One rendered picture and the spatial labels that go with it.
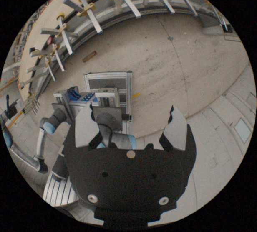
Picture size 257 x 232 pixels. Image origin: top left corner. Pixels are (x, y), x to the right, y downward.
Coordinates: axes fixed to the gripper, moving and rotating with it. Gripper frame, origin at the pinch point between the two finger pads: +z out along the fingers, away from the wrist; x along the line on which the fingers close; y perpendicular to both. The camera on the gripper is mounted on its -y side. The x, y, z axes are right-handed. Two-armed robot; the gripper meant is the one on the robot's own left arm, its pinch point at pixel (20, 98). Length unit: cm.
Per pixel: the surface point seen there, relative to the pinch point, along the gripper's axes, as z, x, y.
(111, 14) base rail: 62, 65, -56
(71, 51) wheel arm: 36, 43, -18
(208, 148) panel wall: 17, 264, 123
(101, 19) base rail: 62, 55, -51
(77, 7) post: 27, 51, -48
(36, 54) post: 23.1, 6.3, -28.7
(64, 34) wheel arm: 36, 35, -35
